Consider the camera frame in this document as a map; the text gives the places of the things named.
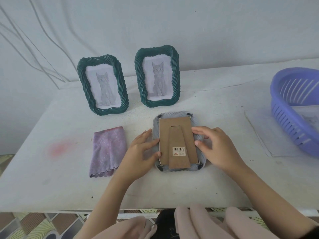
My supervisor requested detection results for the person's left hand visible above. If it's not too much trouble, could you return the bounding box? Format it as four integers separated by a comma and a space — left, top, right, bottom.
115, 128, 162, 184

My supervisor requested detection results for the dark green rope-pattern frame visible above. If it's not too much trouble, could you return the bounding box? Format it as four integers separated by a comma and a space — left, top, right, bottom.
77, 54, 130, 116
134, 45, 181, 108

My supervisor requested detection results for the thin dark cable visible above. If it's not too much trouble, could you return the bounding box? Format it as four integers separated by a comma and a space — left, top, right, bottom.
15, 25, 66, 82

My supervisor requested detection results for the grey rope-pattern frame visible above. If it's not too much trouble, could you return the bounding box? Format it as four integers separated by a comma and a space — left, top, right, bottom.
152, 111, 207, 173

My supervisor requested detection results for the person's left forearm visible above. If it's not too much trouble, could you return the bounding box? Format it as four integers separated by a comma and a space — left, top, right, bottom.
74, 173, 131, 239

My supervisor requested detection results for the purple cleaning cloth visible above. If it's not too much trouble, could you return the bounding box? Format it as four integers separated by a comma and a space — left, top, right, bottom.
89, 126, 128, 178

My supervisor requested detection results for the person's right hand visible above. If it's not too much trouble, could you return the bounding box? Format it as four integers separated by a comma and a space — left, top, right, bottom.
191, 126, 249, 175

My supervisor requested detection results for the purple plastic basket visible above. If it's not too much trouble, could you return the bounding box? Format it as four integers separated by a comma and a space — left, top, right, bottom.
270, 67, 319, 158

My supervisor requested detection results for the brown cardboard backing board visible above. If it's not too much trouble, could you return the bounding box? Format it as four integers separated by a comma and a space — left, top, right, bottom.
159, 117, 199, 170

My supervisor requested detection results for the person's right forearm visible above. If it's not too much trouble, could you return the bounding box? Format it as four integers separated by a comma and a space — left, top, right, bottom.
230, 164, 317, 239

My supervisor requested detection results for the grey wavy cable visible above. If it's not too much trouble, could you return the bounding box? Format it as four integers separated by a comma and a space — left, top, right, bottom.
0, 31, 70, 83

